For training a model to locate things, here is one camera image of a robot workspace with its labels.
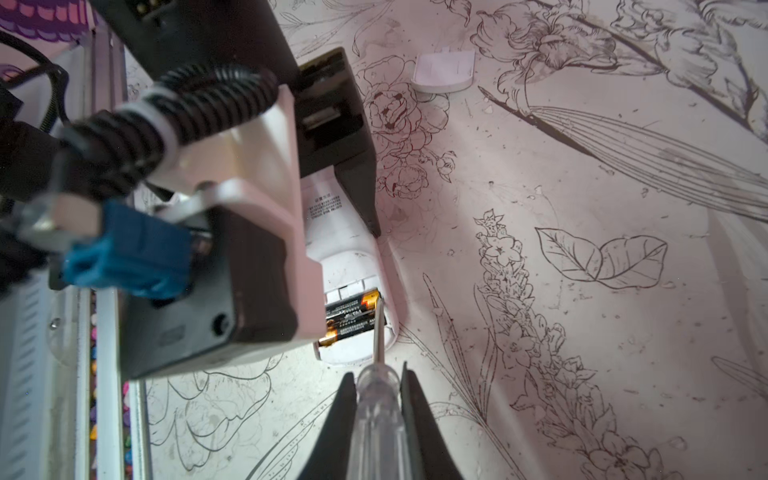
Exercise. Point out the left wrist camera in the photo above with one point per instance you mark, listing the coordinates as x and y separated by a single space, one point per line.
223 276

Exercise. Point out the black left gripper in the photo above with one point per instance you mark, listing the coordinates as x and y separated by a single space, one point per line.
333 131

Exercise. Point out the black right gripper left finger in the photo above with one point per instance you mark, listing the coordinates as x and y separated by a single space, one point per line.
330 455

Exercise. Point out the large white remote control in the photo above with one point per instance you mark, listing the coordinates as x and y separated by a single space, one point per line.
338 238

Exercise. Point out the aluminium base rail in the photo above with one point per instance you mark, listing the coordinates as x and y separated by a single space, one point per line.
64 414

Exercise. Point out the black gold AAA battery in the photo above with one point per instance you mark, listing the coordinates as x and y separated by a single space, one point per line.
354 305
347 330

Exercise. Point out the white battery cover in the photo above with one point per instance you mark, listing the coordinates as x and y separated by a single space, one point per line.
443 72

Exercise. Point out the clear handle screwdriver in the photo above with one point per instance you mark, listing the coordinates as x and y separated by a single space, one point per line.
378 448

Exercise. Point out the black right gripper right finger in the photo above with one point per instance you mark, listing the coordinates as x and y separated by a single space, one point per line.
428 452

